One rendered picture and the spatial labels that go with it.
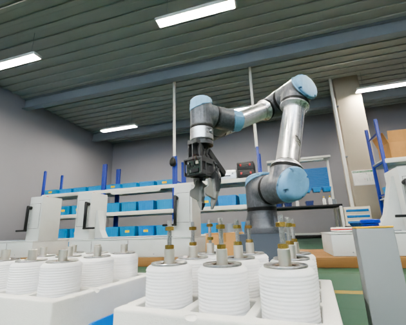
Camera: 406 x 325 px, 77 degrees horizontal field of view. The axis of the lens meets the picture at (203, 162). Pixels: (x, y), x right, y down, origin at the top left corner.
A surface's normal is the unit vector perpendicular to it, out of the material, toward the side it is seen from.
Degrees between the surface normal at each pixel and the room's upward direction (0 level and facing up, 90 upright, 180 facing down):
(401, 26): 90
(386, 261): 90
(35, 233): 90
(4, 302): 90
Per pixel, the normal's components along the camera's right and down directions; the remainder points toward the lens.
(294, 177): 0.40, -0.12
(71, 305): 0.92, -0.13
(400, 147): -0.22, -0.25
